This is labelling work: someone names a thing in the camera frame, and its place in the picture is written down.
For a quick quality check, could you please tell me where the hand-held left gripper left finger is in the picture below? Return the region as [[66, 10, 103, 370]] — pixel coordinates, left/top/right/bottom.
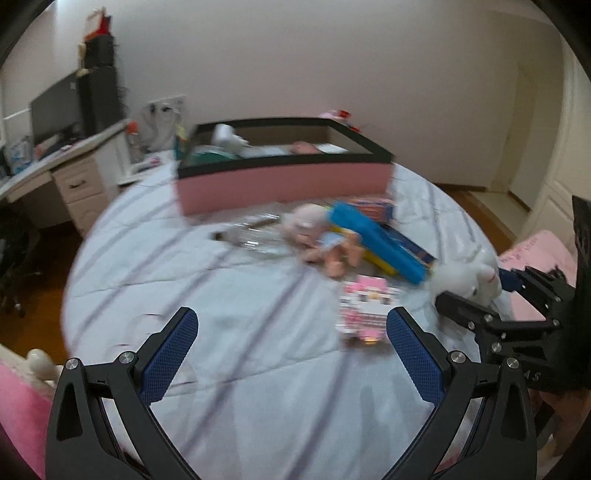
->
[[45, 305, 200, 480]]

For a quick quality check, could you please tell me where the blue white box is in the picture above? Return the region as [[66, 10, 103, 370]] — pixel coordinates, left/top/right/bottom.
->
[[9, 138, 35, 169]]

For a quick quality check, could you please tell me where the white door frame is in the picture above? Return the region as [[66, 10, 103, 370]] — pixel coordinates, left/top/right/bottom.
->
[[508, 28, 591, 241]]

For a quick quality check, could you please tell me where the wall power outlet strip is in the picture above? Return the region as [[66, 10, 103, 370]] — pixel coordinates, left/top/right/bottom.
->
[[145, 93, 188, 112]]

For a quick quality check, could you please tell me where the blue long case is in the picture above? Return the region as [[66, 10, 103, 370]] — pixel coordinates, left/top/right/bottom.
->
[[329, 202, 426, 285]]

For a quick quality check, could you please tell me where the pink storage box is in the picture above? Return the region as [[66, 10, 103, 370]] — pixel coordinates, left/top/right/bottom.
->
[[177, 117, 393, 217]]

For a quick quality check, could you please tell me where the black computer monitor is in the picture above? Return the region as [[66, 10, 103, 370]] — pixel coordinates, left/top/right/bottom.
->
[[30, 69, 86, 146]]

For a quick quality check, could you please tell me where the white desk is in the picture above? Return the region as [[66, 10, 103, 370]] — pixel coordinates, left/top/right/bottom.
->
[[0, 117, 134, 236]]

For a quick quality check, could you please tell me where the teal case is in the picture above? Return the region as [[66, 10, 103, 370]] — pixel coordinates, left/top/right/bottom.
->
[[185, 145, 232, 165]]

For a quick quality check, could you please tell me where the black office chair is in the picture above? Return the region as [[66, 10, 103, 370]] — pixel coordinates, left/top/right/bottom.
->
[[0, 203, 44, 319]]

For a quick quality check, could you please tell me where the red toy box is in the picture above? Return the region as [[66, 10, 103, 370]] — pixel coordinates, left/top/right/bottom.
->
[[318, 110, 363, 134]]

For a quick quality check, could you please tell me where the person's right forearm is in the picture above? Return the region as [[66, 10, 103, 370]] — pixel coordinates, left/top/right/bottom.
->
[[551, 390, 591, 467]]

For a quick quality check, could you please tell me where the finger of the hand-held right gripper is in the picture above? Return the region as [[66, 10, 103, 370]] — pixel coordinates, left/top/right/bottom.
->
[[434, 291, 502, 334], [499, 268, 576, 319]]

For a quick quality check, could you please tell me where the pink fleece blanket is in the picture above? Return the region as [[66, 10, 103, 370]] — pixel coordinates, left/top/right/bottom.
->
[[0, 357, 54, 480]]

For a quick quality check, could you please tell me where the snack bag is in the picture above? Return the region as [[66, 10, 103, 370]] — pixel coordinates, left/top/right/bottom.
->
[[173, 122, 190, 160]]

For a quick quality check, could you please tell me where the striped white tablecloth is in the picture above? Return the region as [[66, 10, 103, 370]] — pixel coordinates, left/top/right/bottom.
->
[[64, 161, 499, 480]]

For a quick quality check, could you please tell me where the pink pig doll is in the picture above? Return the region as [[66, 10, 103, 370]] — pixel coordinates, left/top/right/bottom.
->
[[281, 204, 365, 278]]

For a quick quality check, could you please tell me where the white rabbit toy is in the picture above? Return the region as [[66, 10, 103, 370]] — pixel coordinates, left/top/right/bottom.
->
[[429, 244, 504, 305]]

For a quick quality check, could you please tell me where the white bed frame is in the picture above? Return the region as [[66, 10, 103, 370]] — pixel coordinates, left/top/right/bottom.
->
[[25, 348, 61, 384]]

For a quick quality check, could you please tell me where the red white calendar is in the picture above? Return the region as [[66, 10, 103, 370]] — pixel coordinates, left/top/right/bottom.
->
[[85, 9, 114, 40]]

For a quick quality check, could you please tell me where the black speaker box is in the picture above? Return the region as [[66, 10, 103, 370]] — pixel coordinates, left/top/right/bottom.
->
[[82, 34, 116, 70]]

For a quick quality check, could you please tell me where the yellow highlighter pen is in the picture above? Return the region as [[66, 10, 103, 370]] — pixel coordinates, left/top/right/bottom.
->
[[362, 249, 399, 276]]

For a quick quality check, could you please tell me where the blue flat box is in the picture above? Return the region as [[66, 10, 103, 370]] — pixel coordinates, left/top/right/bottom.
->
[[381, 222, 438, 271]]

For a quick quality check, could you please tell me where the clear plastic bag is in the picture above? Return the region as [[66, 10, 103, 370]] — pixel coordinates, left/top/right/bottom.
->
[[212, 215, 287, 257]]

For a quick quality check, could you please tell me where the white nightstand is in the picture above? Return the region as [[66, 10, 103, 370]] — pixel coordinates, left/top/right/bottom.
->
[[117, 150, 178, 188]]

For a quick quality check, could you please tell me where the pink white block figure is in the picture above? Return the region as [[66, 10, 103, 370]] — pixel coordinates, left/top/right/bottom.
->
[[338, 274, 402, 346]]

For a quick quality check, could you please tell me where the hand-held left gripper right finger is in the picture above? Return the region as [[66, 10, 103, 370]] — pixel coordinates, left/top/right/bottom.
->
[[385, 307, 539, 480]]

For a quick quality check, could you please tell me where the pink blue patterned packet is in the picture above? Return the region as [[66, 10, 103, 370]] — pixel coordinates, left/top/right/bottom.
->
[[345, 198, 395, 222]]

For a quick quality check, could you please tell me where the black computer tower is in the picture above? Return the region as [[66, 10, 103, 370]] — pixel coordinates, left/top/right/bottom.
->
[[78, 65, 127, 137]]

